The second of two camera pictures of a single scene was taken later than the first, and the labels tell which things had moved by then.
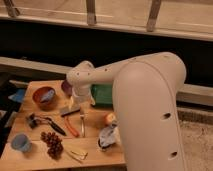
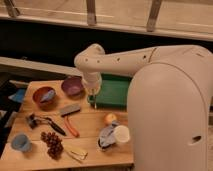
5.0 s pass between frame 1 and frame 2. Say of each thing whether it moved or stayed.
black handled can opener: stayed
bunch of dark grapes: stayed
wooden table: stayed
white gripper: moved
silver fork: moved
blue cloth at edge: stayed
